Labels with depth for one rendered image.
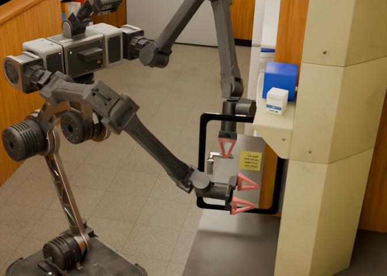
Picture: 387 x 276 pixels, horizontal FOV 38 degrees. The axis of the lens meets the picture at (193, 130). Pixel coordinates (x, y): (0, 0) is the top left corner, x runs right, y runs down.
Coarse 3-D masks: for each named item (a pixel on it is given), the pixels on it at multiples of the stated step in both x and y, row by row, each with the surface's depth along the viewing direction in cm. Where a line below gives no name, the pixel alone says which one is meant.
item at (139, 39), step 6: (138, 30) 235; (126, 36) 232; (132, 36) 233; (138, 36) 233; (126, 42) 233; (132, 42) 232; (138, 42) 231; (144, 42) 230; (132, 48) 232; (138, 48) 231; (132, 54) 236; (138, 54) 233
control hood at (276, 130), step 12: (264, 108) 171; (288, 108) 171; (264, 120) 164; (276, 120) 164; (288, 120) 164; (264, 132) 162; (276, 132) 161; (288, 132) 160; (276, 144) 163; (288, 144) 162; (288, 156) 164
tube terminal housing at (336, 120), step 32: (320, 64) 150; (384, 64) 157; (320, 96) 153; (352, 96) 155; (384, 96) 164; (320, 128) 158; (352, 128) 162; (320, 160) 162; (352, 160) 168; (288, 192) 169; (320, 192) 167; (352, 192) 176; (288, 224) 174; (320, 224) 173; (352, 224) 183; (288, 256) 180; (320, 256) 181
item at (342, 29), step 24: (312, 0) 142; (336, 0) 141; (360, 0) 141; (384, 0) 146; (312, 24) 145; (336, 24) 144; (360, 24) 145; (384, 24) 150; (312, 48) 148; (336, 48) 146; (360, 48) 149; (384, 48) 154
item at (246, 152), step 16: (208, 112) 195; (208, 128) 197; (224, 128) 196; (240, 128) 196; (208, 144) 200; (224, 144) 199; (240, 144) 198; (256, 144) 198; (224, 160) 202; (240, 160) 201; (256, 160) 201; (272, 160) 200; (224, 176) 205; (256, 176) 204; (272, 176) 203; (240, 192) 208; (256, 192) 207; (272, 192) 206
